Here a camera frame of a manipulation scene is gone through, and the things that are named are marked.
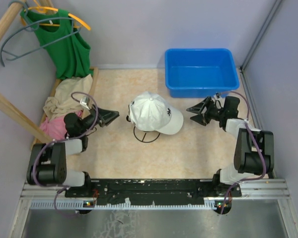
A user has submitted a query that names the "pink cloth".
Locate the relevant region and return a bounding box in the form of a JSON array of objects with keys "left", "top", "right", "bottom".
[{"left": 40, "top": 110, "right": 83, "bottom": 140}]

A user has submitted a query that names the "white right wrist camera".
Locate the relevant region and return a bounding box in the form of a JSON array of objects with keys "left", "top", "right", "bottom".
[{"left": 213, "top": 92, "right": 225, "bottom": 101}]

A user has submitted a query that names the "white cap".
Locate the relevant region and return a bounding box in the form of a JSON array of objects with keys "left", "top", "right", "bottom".
[{"left": 128, "top": 91, "right": 184, "bottom": 135}]

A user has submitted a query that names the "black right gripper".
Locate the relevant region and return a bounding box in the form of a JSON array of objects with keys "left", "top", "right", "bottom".
[{"left": 187, "top": 96, "right": 226, "bottom": 126}]

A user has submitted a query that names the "yellow clothes hanger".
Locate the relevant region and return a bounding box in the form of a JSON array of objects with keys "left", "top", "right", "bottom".
[{"left": 27, "top": 0, "right": 91, "bottom": 31}]

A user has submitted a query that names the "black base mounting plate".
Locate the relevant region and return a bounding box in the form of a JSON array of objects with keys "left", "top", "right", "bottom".
[{"left": 65, "top": 178, "right": 229, "bottom": 205}]

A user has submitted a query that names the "black wire hat stand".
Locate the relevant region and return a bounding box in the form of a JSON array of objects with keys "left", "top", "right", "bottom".
[{"left": 133, "top": 126, "right": 160, "bottom": 144}]

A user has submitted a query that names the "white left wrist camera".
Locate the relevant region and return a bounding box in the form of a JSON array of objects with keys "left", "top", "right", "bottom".
[{"left": 80, "top": 96, "right": 92, "bottom": 111}]

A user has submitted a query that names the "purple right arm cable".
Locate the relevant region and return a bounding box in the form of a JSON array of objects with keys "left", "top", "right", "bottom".
[{"left": 220, "top": 90, "right": 268, "bottom": 215}]

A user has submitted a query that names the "wooden tray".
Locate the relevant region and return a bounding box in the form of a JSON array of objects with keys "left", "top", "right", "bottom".
[{"left": 30, "top": 66, "right": 99, "bottom": 149}]

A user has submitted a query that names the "blue plastic bin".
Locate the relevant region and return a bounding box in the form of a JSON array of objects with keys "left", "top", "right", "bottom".
[{"left": 164, "top": 48, "right": 240, "bottom": 98}]

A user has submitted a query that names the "grey blue clothes hanger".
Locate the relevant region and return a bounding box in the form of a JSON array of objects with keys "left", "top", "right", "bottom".
[{"left": 0, "top": 2, "right": 82, "bottom": 67}]

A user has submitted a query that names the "beige cloth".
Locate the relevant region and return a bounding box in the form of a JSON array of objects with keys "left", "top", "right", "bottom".
[{"left": 43, "top": 74, "right": 93, "bottom": 120}]

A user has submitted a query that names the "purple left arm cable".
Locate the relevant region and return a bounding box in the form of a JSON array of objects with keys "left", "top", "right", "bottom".
[{"left": 31, "top": 92, "right": 99, "bottom": 218}]

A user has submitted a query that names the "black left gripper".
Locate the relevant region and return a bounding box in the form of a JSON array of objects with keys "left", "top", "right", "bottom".
[{"left": 79, "top": 103, "right": 119, "bottom": 134}]

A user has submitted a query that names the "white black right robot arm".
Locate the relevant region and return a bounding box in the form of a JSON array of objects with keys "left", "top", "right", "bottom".
[{"left": 186, "top": 96, "right": 275, "bottom": 196}]

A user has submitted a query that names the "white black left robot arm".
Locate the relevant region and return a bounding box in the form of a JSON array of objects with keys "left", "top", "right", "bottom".
[{"left": 26, "top": 105, "right": 120, "bottom": 197}]

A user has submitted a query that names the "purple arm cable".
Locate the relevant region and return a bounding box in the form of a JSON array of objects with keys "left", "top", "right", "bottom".
[
  {"left": 220, "top": 90, "right": 268, "bottom": 215},
  {"left": 31, "top": 92, "right": 99, "bottom": 218}
]

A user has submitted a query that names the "wooden clothes rack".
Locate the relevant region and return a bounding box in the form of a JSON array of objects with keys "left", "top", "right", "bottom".
[{"left": 0, "top": 0, "right": 55, "bottom": 148}]

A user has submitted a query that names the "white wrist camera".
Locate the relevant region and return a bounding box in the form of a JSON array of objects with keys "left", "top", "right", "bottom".
[
  {"left": 80, "top": 96, "right": 92, "bottom": 111},
  {"left": 213, "top": 92, "right": 225, "bottom": 101}
]

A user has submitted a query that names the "aluminium frame rail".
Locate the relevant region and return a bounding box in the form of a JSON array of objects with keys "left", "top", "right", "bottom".
[{"left": 9, "top": 176, "right": 298, "bottom": 238}]

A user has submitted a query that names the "green tank top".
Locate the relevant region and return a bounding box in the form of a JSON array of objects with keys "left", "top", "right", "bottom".
[{"left": 20, "top": 9, "right": 92, "bottom": 80}]

